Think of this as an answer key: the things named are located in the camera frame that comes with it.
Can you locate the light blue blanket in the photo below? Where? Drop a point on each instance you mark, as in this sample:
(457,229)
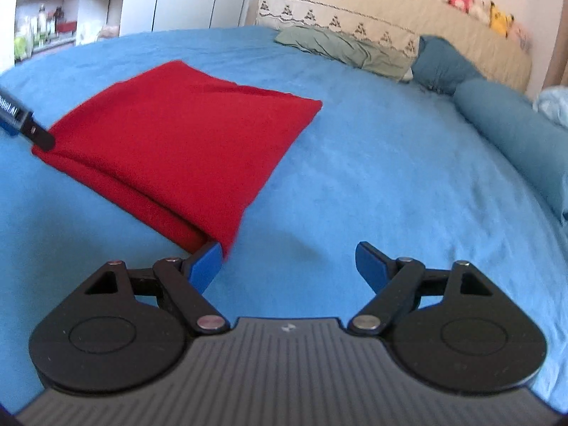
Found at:
(552,106)

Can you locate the green pillow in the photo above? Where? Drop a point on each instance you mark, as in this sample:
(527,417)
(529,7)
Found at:
(341,49)

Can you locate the red knit sweater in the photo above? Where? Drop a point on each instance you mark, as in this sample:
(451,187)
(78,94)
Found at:
(168,142)

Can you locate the beige embroidered headboard cover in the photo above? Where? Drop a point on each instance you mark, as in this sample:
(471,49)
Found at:
(399,9)

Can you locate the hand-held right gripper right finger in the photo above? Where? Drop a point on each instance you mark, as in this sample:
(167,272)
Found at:
(370,266)

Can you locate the teal pillow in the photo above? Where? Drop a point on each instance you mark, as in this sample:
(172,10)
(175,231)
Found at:
(443,64)

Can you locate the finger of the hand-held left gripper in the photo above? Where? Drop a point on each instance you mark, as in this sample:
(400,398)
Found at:
(40,135)

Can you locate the teal duvet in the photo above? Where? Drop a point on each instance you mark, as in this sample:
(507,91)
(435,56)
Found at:
(510,128)

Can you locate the red box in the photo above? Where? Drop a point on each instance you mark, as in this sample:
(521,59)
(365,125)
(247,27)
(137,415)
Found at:
(67,27)

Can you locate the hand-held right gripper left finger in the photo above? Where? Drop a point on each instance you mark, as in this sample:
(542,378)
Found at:
(206,266)

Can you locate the beige curtain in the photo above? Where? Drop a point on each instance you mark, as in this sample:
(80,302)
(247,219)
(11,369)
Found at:
(558,62)

